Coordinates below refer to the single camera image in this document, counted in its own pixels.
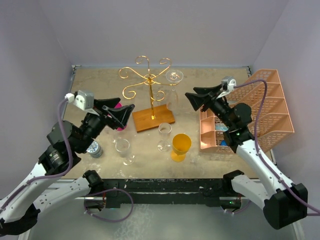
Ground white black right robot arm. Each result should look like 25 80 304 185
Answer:
185 85 308 230

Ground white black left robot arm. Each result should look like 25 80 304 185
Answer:
0 93 135 237

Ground gold wire wine glass rack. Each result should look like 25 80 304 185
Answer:
118 55 176 133

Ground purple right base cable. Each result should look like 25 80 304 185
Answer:
223 199 252 216

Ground light blue packet in organizer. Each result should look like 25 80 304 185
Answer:
215 123 228 132

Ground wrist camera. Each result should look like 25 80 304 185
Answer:
64 90 94 112
217 76 237 99

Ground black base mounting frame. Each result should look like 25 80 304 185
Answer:
95 178 249 210

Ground blue cap in organizer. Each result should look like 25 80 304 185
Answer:
220 140 227 146

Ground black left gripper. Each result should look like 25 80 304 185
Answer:
76 97 135 153

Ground orange plastic goblet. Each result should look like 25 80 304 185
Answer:
170 133 192 163

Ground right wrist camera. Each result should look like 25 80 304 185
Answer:
217 76 237 99

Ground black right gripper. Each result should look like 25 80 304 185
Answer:
185 84 235 129

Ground clear wine glass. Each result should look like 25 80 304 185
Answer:
104 126 119 144
165 69 184 112
115 138 135 166
157 122 172 153

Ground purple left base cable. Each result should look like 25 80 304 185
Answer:
83 187 134 222

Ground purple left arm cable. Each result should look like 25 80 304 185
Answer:
0 97 74 213

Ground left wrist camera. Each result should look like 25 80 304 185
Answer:
64 90 94 112

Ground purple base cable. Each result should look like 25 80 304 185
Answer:
223 199 252 216
83 187 134 222

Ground pink plastic goblet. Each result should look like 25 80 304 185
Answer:
114 102 127 131

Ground small round tin can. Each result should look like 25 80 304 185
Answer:
86 141 103 158

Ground peach plastic file organizer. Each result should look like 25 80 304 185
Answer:
199 69 294 154

